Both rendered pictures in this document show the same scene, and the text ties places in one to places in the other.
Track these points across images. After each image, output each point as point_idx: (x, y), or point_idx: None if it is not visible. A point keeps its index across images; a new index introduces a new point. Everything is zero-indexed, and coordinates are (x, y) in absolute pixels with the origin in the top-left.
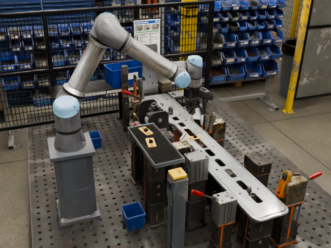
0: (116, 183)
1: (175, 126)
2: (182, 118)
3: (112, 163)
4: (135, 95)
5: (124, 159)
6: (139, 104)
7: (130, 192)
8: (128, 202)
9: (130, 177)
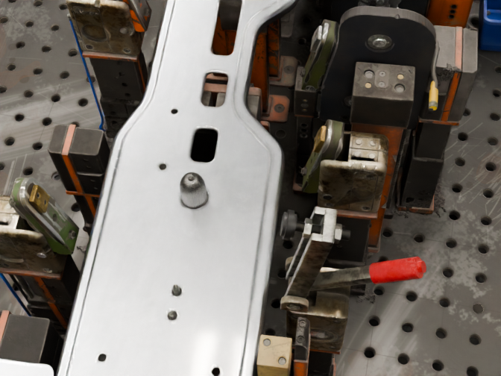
0: (490, 210)
1: (247, 86)
2: (179, 127)
3: (465, 339)
4: (345, 269)
5: (405, 342)
6: (430, 30)
7: (461, 150)
8: (485, 108)
9: (433, 207)
